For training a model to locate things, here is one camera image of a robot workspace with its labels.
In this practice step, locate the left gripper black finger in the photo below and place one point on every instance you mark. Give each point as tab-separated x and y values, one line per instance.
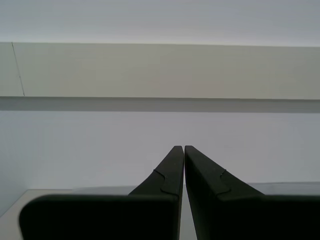
237	217
112	217

